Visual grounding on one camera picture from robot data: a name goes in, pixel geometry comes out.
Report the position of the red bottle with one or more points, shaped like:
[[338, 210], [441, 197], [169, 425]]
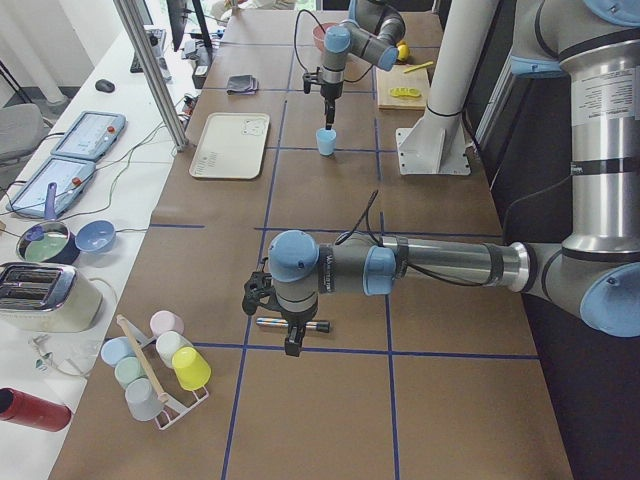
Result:
[[27, 410]]

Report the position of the black computer mouse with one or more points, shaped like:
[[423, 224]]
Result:
[[105, 86]]

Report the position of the white wire cup rack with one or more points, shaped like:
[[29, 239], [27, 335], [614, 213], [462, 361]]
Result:
[[175, 409]]

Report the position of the pink bowl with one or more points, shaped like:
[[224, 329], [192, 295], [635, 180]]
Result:
[[319, 32]]

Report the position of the purple handled saucepan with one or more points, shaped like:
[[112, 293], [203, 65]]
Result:
[[50, 241]]

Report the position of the wooden rack rod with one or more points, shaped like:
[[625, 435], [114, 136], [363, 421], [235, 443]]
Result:
[[125, 326]]

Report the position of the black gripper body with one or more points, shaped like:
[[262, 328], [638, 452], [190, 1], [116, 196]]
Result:
[[329, 94], [297, 323]]

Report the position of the grey folded cloth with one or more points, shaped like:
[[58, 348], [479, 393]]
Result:
[[245, 84]]

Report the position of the cream bear tray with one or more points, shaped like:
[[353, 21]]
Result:
[[231, 146]]

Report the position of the yellow cup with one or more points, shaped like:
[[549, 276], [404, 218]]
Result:
[[191, 369]]

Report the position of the blue bowl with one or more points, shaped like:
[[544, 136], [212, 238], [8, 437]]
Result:
[[96, 237]]

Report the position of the lower blue teach pendant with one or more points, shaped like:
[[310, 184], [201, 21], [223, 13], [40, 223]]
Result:
[[72, 176]]

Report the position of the cream toaster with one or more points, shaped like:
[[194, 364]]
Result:
[[53, 298]]

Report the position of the lemon slices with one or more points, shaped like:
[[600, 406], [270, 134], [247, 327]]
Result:
[[405, 92]]

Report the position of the black monitor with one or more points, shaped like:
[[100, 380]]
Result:
[[178, 14]]

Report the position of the whole lemon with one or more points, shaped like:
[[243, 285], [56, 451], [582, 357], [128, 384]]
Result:
[[403, 52]]

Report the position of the upper blue teach pendant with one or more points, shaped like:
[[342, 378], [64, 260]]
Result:
[[91, 136]]

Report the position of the white post base plate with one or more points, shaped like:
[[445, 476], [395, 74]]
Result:
[[435, 145]]

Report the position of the pink cup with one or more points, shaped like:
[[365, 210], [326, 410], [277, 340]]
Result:
[[163, 321]]

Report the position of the blue teach pendant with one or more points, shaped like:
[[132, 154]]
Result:
[[72, 176], [91, 136]]

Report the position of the light blue cup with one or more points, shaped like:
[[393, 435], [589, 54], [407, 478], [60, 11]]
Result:
[[326, 141]]

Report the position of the blue cup on rack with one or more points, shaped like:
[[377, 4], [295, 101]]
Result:
[[116, 349]]

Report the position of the grey office chair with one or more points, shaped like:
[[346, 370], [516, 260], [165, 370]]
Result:
[[22, 130]]

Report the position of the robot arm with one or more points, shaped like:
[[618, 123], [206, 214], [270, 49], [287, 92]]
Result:
[[371, 32], [594, 272]]

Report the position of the white cup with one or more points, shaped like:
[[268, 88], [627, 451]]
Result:
[[168, 343]]

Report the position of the wooden cutting board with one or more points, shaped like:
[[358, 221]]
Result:
[[395, 78]]

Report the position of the steel muddler black tip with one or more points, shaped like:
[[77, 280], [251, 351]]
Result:
[[272, 322]]

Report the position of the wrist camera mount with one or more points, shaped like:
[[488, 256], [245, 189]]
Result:
[[311, 79], [258, 292]]

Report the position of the aluminium frame post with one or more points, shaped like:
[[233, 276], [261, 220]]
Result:
[[132, 22]]

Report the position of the grey cup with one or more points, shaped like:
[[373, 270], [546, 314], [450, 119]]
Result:
[[142, 401]]

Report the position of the green cup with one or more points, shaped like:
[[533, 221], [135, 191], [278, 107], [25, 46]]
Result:
[[128, 370]]

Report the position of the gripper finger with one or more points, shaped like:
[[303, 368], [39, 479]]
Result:
[[293, 343], [329, 111]]

